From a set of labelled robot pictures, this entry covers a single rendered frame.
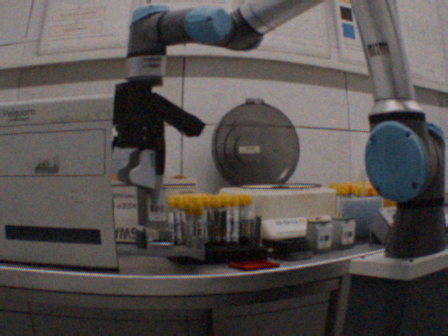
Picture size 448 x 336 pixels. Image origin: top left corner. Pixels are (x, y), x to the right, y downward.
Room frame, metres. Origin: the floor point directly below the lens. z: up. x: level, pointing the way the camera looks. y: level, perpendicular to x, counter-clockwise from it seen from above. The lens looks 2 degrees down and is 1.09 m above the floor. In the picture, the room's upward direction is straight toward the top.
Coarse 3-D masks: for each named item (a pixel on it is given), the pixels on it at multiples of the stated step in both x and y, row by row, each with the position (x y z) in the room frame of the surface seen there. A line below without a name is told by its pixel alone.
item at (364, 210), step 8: (344, 200) 1.68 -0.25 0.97; (352, 200) 1.65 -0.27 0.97; (360, 200) 1.66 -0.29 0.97; (368, 200) 1.67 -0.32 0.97; (376, 200) 1.68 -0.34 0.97; (344, 208) 1.67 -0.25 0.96; (352, 208) 1.65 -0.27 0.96; (360, 208) 1.66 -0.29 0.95; (368, 208) 1.67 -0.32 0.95; (376, 208) 1.68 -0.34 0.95; (344, 216) 1.67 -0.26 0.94; (352, 216) 1.65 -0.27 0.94; (360, 216) 1.66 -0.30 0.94; (368, 216) 1.67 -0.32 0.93; (360, 224) 1.66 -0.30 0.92; (368, 224) 1.67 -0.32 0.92; (360, 232) 1.66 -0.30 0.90; (368, 232) 1.67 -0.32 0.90; (360, 240) 1.65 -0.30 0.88; (368, 240) 1.65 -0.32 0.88
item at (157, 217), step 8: (136, 192) 1.39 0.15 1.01; (144, 192) 1.36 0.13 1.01; (144, 200) 1.36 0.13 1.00; (160, 200) 1.36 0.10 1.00; (144, 208) 1.36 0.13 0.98; (152, 208) 1.35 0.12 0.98; (160, 208) 1.36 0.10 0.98; (144, 216) 1.36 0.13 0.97; (152, 216) 1.35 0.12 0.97; (160, 216) 1.36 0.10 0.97; (144, 224) 1.36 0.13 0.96; (152, 224) 1.35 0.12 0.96; (160, 224) 1.36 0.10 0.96
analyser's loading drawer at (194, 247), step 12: (144, 240) 1.35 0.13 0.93; (156, 240) 1.41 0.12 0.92; (168, 240) 1.37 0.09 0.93; (192, 240) 1.41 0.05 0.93; (204, 240) 1.38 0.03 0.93; (120, 252) 1.32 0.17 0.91; (132, 252) 1.33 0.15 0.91; (144, 252) 1.33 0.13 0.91; (156, 252) 1.34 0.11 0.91; (168, 252) 1.35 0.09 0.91; (180, 252) 1.36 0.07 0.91; (192, 252) 1.38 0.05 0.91; (204, 252) 1.38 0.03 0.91
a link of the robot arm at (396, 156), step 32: (352, 0) 1.11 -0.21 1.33; (384, 0) 1.08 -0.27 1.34; (384, 32) 1.07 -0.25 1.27; (384, 64) 1.07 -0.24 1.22; (384, 96) 1.08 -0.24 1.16; (384, 128) 1.05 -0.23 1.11; (416, 128) 1.05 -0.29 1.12; (384, 160) 1.06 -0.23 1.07; (416, 160) 1.02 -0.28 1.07; (384, 192) 1.06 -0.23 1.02; (416, 192) 1.06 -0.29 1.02
